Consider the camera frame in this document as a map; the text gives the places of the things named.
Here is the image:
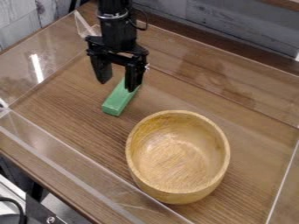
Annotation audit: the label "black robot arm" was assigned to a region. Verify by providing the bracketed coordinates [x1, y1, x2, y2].
[86, 0, 150, 92]

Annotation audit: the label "black cable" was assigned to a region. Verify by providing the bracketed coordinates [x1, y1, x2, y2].
[0, 195, 29, 224]

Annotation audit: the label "black metal bracket with screw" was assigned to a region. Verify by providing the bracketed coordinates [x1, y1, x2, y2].
[26, 196, 67, 224]

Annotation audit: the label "brown wooden bowl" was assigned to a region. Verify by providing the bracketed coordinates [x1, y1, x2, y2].
[126, 110, 232, 205]

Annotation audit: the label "green rectangular block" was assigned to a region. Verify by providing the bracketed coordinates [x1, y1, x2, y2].
[102, 80, 139, 116]

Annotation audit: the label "clear acrylic tray walls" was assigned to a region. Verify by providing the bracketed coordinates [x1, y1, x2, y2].
[0, 6, 299, 224]

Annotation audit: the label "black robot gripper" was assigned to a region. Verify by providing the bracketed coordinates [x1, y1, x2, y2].
[86, 14, 149, 92]

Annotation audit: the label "clear acrylic corner bracket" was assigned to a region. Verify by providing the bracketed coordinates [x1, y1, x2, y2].
[74, 10, 102, 39]

